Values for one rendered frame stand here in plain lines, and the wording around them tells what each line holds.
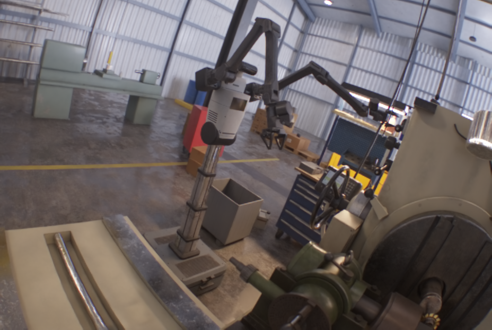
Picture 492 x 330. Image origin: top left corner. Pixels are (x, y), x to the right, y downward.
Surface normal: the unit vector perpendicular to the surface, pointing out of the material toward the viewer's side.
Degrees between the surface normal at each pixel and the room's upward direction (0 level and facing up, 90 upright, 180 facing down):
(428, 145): 90
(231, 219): 90
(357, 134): 90
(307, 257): 32
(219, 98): 90
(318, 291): 23
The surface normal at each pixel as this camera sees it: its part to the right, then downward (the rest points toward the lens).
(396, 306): 0.04, -0.84
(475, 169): -0.62, -0.02
